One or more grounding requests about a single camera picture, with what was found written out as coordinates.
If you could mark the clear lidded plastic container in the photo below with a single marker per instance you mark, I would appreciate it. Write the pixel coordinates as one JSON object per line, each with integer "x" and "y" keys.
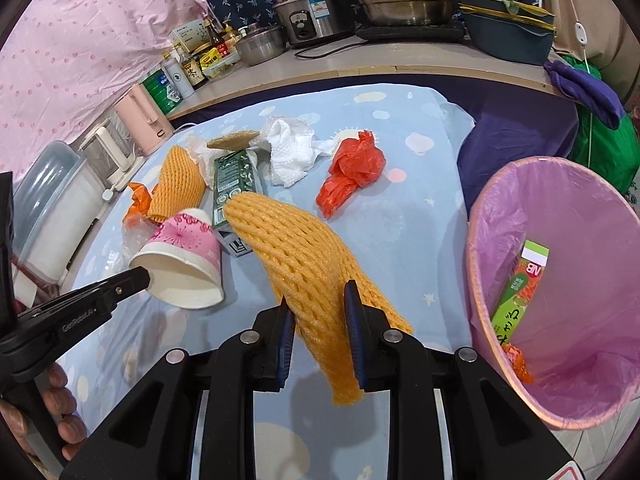
{"x": 55, "y": 210}

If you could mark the small orange foam fruit net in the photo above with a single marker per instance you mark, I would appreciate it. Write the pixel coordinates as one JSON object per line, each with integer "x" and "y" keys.
{"x": 177, "y": 185}

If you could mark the orange crinkled wrapper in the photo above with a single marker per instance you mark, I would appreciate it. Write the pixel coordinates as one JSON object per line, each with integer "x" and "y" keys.
{"x": 520, "y": 365}

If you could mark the trash bin with pink liner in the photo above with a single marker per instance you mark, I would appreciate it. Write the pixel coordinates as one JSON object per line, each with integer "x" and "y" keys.
{"x": 575, "y": 220}

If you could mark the black induction cooker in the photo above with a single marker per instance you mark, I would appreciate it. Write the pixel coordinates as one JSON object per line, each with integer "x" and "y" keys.
{"x": 415, "y": 34}

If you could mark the dark soy sauce bottle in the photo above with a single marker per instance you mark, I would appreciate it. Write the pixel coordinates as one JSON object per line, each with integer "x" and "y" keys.
{"x": 192, "y": 70}

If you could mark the white crumpled wrapper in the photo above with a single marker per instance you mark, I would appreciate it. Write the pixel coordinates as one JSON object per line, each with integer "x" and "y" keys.
{"x": 197, "y": 152}

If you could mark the steel rice cooker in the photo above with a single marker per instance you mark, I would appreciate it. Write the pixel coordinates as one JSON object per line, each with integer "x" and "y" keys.
{"x": 310, "y": 15}

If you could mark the small amber bottle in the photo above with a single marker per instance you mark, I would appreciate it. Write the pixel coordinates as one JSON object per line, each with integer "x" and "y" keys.
{"x": 231, "y": 37}

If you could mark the large orange foam fruit net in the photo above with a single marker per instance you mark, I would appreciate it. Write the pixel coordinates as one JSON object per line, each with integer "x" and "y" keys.
{"x": 300, "y": 260}

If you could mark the green and white box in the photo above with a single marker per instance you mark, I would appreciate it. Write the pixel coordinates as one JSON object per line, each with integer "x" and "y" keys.
{"x": 520, "y": 295}

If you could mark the person's left hand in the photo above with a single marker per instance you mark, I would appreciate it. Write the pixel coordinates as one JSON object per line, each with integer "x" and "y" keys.
{"x": 65, "y": 410}

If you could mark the purple cloth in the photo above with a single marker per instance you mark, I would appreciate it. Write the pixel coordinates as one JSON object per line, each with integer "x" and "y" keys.
{"x": 585, "y": 85}

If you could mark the white paper towel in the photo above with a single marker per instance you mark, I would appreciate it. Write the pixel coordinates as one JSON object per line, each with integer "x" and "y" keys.
{"x": 290, "y": 155}

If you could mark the white seasoning carton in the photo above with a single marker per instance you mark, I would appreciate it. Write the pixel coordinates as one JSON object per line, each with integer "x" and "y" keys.
{"x": 187, "y": 35}

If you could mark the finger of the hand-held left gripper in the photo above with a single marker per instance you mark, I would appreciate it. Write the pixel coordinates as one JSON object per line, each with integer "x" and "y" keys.
{"x": 100, "y": 301}

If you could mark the red label sauce bottle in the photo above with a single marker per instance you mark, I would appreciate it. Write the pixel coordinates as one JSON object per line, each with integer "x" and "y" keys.
{"x": 218, "y": 37}

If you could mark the pink electric kettle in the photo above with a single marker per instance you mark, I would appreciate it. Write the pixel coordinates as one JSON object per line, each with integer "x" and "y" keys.
{"x": 142, "y": 120}

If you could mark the dark green drink carton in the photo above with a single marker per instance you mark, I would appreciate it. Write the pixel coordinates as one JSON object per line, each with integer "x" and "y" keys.
{"x": 231, "y": 180}

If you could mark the green tin can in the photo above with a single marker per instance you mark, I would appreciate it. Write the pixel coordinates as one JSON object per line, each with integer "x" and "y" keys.
{"x": 157, "y": 92}

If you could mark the white glass kettle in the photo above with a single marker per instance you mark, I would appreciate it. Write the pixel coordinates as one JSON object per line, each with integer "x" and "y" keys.
{"x": 112, "y": 155}

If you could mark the dark purple sheet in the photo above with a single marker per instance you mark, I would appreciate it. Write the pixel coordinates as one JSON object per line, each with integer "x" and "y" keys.
{"x": 515, "y": 135}

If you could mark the green plastic bag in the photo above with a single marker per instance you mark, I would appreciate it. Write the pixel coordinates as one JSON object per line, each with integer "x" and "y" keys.
{"x": 610, "y": 150}

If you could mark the flat brown loofah pad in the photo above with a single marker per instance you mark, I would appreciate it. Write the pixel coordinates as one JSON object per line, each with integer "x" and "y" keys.
{"x": 232, "y": 140}

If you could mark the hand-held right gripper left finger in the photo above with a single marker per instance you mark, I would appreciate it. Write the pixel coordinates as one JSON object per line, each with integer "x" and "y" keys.
{"x": 286, "y": 346}

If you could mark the red plastic bag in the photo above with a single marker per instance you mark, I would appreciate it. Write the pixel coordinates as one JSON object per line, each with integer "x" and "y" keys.
{"x": 350, "y": 175}

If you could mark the beige curtain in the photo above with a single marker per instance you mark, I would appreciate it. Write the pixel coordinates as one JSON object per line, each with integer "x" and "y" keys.
{"x": 615, "y": 35}

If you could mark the dark blue plastic basin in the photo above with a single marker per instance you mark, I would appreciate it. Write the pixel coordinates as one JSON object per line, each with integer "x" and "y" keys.
{"x": 505, "y": 42}

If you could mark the orange plastic wrapper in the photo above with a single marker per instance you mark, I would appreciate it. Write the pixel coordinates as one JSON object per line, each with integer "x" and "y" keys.
{"x": 140, "y": 200}

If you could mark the pink flowered paper cup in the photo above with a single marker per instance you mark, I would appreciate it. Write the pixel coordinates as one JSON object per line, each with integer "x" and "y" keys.
{"x": 185, "y": 242}

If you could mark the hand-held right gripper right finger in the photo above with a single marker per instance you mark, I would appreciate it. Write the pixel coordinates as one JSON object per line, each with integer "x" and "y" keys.
{"x": 354, "y": 340}

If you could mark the light blue printed blanket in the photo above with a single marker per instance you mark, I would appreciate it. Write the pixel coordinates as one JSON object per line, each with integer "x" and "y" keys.
{"x": 400, "y": 260}

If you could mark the steel bowl with lid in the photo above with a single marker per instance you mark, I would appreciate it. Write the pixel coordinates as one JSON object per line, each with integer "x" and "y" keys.
{"x": 260, "y": 47}

